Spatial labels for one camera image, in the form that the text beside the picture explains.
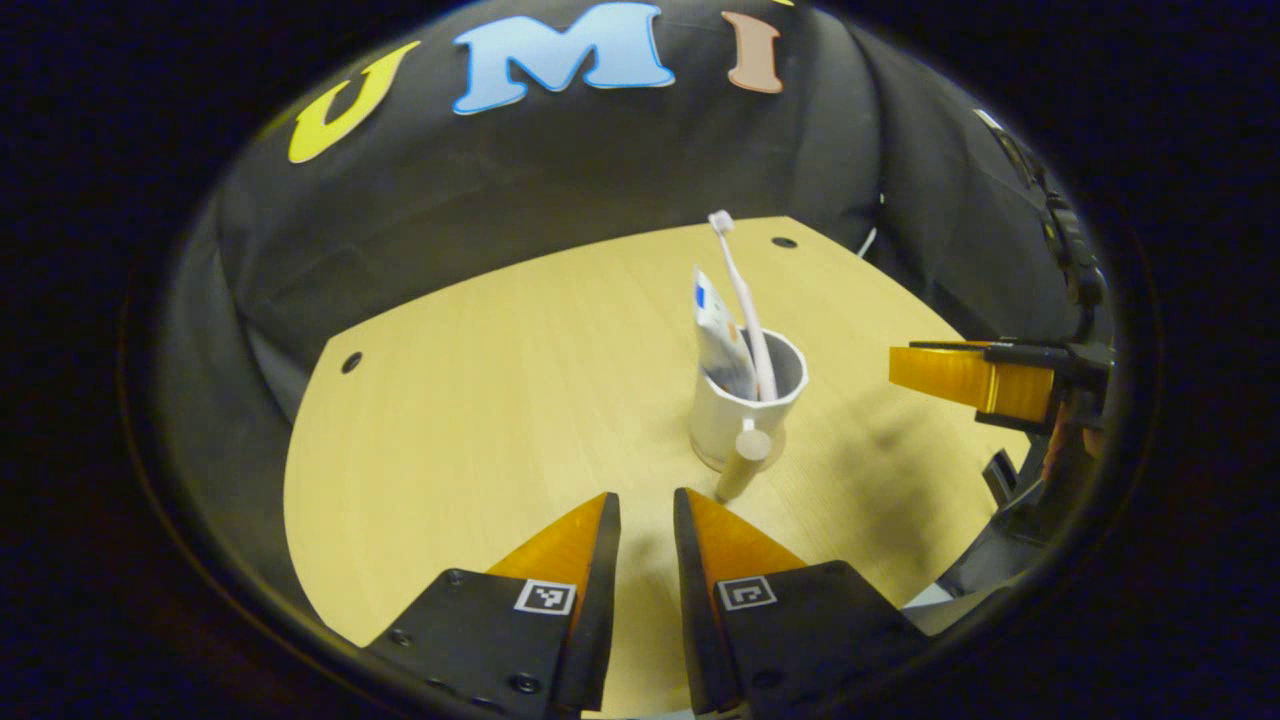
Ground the white toothpaste tube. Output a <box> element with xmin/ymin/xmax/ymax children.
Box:
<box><xmin>692</xmin><ymin>265</ymin><xmax>758</xmax><ymax>401</ymax></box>

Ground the white cup with wooden handle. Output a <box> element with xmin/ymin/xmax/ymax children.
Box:
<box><xmin>688</xmin><ymin>328</ymin><xmax>809</xmax><ymax>504</ymax></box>

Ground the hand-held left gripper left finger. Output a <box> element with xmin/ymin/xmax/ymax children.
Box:
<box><xmin>365</xmin><ymin>490</ymin><xmax>621</xmax><ymax>716</ymax></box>

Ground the pink white toothbrush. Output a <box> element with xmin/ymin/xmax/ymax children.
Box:
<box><xmin>708</xmin><ymin>210</ymin><xmax>779</xmax><ymax>403</ymax></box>

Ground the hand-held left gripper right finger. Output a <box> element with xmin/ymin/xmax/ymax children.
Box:
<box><xmin>673</xmin><ymin>487</ymin><xmax>931</xmax><ymax>716</ymax></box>

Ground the black desk edge bracket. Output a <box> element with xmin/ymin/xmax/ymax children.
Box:
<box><xmin>982</xmin><ymin>449</ymin><xmax>1031</xmax><ymax>512</ymax></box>

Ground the black backdrop cloth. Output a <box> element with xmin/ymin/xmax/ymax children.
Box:
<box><xmin>150</xmin><ymin>0</ymin><xmax>1121</xmax><ymax>601</ymax></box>

